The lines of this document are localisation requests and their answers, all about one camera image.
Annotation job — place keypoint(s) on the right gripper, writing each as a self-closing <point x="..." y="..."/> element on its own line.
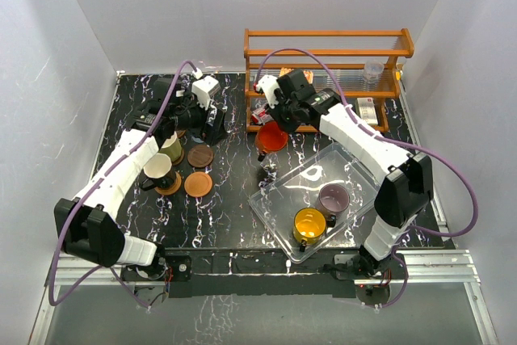
<point x="284" y="128"/>

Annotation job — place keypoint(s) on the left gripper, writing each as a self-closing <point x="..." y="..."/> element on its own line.
<point x="212" y="133"/>

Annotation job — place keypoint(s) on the orange mug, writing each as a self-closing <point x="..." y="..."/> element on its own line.
<point x="270" y="139"/>

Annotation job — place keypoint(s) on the dark wooden coaster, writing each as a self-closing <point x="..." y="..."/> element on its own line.
<point x="179" y="159"/>
<point x="200" y="156"/>

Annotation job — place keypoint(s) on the pale green mug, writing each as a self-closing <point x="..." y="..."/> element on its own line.
<point x="171" y="147"/>

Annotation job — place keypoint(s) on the light wooden coaster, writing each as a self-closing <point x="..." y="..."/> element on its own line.
<point x="173" y="188"/>
<point x="198" y="184"/>

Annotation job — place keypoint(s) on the black and white mug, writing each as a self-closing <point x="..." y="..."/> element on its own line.
<point x="159" y="173"/>

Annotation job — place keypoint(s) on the purple mug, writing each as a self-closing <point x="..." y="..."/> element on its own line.
<point x="332" y="201"/>

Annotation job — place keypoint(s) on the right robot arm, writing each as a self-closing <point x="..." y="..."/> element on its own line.
<point x="406" y="179"/>

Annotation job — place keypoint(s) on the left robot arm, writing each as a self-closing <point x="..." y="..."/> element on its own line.
<point x="86" y="224"/>

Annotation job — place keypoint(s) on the clear plastic cup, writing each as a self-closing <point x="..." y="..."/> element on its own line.
<point x="372" y="71"/>

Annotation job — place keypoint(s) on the red and white can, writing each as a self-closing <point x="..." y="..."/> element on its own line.
<point x="260" y="116"/>

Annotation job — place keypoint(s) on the wooden shelf rack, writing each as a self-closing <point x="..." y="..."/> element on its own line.
<point x="343" y="51"/>

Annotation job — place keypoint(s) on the orange snack packet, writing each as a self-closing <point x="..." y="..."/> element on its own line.
<point x="307" y="73"/>

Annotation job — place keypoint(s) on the clear plastic tray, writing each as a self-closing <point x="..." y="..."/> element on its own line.
<point x="277" y="203"/>

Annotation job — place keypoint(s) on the white and red box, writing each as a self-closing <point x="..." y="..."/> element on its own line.
<point x="366" y="110"/>

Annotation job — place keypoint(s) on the yellow mug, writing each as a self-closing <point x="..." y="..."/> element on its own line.
<point x="309" y="225"/>

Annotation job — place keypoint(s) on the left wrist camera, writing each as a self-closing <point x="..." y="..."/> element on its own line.
<point x="204" y="89"/>

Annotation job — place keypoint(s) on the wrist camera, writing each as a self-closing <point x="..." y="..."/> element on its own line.
<point x="204" y="89"/>
<point x="269" y="87"/>

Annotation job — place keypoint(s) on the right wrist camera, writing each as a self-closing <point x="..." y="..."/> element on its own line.
<point x="269" y="87"/>

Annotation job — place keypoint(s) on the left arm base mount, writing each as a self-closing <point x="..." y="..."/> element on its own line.
<point x="157" y="270"/>

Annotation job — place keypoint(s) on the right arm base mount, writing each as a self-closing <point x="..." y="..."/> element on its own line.
<point x="355" y="272"/>

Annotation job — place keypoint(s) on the aluminium frame rail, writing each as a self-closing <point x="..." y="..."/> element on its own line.
<point x="260" y="297"/>

